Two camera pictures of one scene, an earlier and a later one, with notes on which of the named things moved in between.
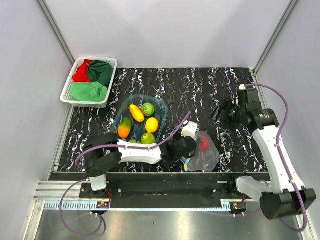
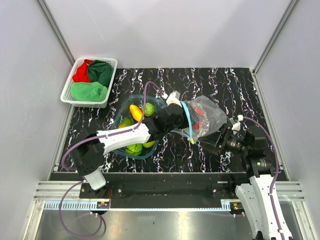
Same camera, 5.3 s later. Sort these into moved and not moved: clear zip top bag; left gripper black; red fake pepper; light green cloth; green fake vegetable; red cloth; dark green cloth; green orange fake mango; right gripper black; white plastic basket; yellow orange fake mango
Moved: clear zip top bag; red fake pepper; right gripper black; left gripper black
Not moved: green orange fake mango; light green cloth; dark green cloth; yellow orange fake mango; white plastic basket; red cloth; green fake vegetable
